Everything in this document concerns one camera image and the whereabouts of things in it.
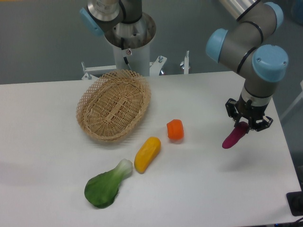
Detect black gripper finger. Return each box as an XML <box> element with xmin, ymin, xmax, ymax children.
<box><xmin>247</xmin><ymin>116</ymin><xmax>273</xmax><ymax>131</ymax></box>
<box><xmin>225</xmin><ymin>98</ymin><xmax>242</xmax><ymax>127</ymax></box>

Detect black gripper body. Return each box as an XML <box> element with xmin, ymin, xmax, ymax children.
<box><xmin>236</xmin><ymin>96</ymin><xmax>267</xmax><ymax>122</ymax></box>

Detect purple sweet potato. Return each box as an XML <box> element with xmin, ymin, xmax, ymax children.
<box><xmin>222</xmin><ymin>122</ymin><xmax>249</xmax><ymax>149</ymax></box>

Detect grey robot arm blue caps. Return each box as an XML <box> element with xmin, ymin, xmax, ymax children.
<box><xmin>205</xmin><ymin>0</ymin><xmax>289</xmax><ymax>131</ymax></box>

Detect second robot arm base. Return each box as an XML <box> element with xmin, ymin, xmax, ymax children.
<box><xmin>80</xmin><ymin>0</ymin><xmax>156</xmax><ymax>50</ymax></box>

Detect woven wicker basket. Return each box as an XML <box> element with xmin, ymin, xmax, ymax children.
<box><xmin>76</xmin><ymin>70</ymin><xmax>151</xmax><ymax>141</ymax></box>

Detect orange bell pepper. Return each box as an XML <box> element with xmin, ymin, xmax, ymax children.
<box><xmin>167</xmin><ymin>119</ymin><xmax>184</xmax><ymax>140</ymax></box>

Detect black device at table edge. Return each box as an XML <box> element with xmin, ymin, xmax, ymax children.
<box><xmin>286</xmin><ymin>191</ymin><xmax>303</xmax><ymax>217</ymax></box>

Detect yellow squash vegetable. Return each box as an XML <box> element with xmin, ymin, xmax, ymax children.
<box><xmin>134</xmin><ymin>137</ymin><xmax>161</xmax><ymax>174</ymax></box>

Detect green bok choy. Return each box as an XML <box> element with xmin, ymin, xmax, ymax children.
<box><xmin>84</xmin><ymin>159</ymin><xmax>133</xmax><ymax>209</ymax></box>

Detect white metal frame brackets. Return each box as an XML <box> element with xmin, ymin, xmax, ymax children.
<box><xmin>81</xmin><ymin>50</ymin><xmax>191</xmax><ymax>80</ymax></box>

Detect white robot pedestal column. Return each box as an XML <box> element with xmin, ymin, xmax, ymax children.
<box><xmin>112</xmin><ymin>44</ymin><xmax>150</xmax><ymax>77</ymax></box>

